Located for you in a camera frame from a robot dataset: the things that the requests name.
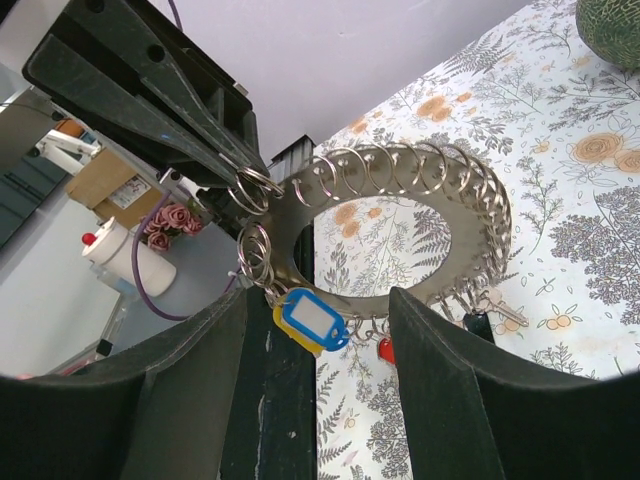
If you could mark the blue key tag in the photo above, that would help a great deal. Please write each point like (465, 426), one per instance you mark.
(308, 314)

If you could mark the black tag key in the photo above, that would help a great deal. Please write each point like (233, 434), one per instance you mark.
(478, 323)

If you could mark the green textured ball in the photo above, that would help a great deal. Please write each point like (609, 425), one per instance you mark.
(610, 28)

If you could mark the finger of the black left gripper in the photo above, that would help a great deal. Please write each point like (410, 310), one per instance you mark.
(190, 125)

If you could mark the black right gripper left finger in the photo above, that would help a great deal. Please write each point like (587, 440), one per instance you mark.
(158, 410)

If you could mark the floral patterned mat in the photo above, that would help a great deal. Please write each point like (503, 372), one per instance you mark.
(560, 129)

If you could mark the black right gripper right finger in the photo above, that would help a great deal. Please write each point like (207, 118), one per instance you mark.
(475, 411)

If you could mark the background cardboard box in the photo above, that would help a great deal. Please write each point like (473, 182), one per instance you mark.
(109, 187)

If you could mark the yellow key tag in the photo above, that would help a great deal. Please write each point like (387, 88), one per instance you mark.
(307, 344)

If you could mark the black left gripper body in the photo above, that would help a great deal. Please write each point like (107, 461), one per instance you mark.
(75, 30)

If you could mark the pink artificial roses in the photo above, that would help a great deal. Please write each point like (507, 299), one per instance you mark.
(170, 222)

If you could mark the white bottle red cap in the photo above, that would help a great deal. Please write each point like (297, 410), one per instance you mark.
(111, 247)

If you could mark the red key tag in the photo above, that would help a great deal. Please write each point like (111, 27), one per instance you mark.
(385, 351)

